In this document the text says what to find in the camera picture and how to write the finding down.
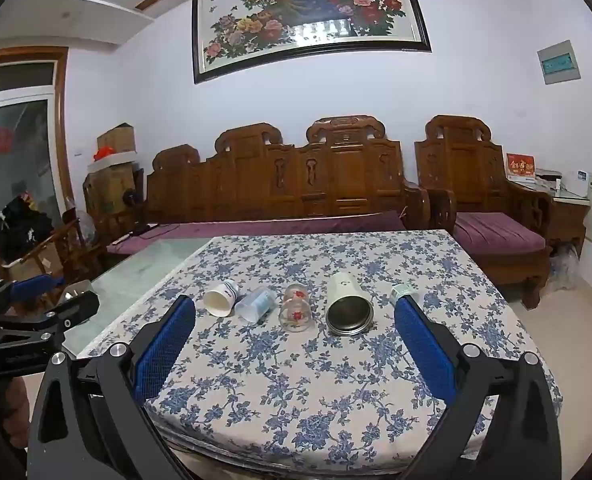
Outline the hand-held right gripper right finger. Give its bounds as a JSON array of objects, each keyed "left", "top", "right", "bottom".
[{"left": 393, "top": 295, "right": 563, "bottom": 480}]

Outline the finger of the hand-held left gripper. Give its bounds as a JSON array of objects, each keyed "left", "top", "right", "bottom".
[
  {"left": 0, "top": 282, "right": 101, "bottom": 343},
  {"left": 0, "top": 274, "right": 66, "bottom": 311}
]

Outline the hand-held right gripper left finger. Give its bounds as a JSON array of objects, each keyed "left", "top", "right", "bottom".
[{"left": 28, "top": 295, "right": 197, "bottom": 480}]

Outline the small green white cup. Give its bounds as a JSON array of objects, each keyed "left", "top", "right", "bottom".
[{"left": 389, "top": 283, "right": 417, "bottom": 307}]

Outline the white paper cup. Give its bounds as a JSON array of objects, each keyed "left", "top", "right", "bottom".
[{"left": 203, "top": 280, "right": 239, "bottom": 318}]

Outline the white metal thermos cup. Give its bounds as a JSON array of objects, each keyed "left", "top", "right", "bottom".
[{"left": 325, "top": 272, "right": 375, "bottom": 337}]

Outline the clear plastic cup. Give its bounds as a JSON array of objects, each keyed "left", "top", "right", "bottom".
[{"left": 234, "top": 287, "right": 277, "bottom": 323}]

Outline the red flower glass cup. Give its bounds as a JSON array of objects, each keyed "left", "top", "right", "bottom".
[{"left": 279, "top": 283, "right": 313, "bottom": 334}]

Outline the wooden chair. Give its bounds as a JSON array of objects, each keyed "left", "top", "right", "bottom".
[{"left": 0, "top": 209, "right": 108, "bottom": 306}]

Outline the pale green glass table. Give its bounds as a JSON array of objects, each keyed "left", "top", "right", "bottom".
[{"left": 61, "top": 236, "right": 213, "bottom": 357}]

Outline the dark clothes pile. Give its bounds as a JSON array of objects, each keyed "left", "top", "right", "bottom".
[{"left": 0, "top": 194, "right": 53, "bottom": 263}]

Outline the large brown cardboard box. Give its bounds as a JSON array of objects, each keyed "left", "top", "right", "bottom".
[{"left": 82, "top": 166, "right": 145, "bottom": 217}]

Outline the black fan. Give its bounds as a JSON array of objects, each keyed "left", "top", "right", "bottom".
[{"left": 122, "top": 186, "right": 145, "bottom": 235}]

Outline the blue floral tablecloth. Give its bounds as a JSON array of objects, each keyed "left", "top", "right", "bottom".
[{"left": 76, "top": 230, "right": 565, "bottom": 462}]

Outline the purple armchair cushion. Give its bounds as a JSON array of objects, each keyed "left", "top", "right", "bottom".
[{"left": 453, "top": 211, "right": 547, "bottom": 257}]

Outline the wooden framed glass door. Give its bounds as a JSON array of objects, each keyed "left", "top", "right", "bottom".
[{"left": 0, "top": 46, "right": 74, "bottom": 283}]

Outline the long purple sofa cushion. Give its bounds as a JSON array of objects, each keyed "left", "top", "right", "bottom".
[{"left": 106, "top": 210, "right": 408, "bottom": 257}]

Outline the clear plastic bag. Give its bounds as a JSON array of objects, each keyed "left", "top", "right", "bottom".
[{"left": 547, "top": 244, "right": 580, "bottom": 292}]

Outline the small brown cardboard box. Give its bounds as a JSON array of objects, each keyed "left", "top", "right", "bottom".
[{"left": 96, "top": 122, "right": 137, "bottom": 155}]

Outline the carved wooden armchair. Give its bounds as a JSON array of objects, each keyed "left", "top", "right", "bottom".
[{"left": 414, "top": 114, "right": 553, "bottom": 310}]

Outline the wooden side table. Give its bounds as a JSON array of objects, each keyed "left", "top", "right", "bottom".
[{"left": 508, "top": 180, "right": 591, "bottom": 262}]

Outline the red desk calendar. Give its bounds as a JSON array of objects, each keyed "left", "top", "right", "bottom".
[{"left": 505, "top": 152, "right": 536, "bottom": 182}]

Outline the carved wooden sofa bench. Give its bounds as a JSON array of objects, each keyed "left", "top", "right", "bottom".
[{"left": 145, "top": 115, "right": 431, "bottom": 233}]

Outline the white box device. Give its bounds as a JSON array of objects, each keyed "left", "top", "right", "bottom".
[{"left": 560, "top": 170, "right": 590, "bottom": 197}]

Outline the framed peacock flower painting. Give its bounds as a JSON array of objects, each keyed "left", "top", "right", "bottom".
[{"left": 191, "top": 0, "right": 433, "bottom": 85}]

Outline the grey wall electrical panel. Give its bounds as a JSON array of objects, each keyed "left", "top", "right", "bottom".
[{"left": 536, "top": 39, "right": 581, "bottom": 85}]

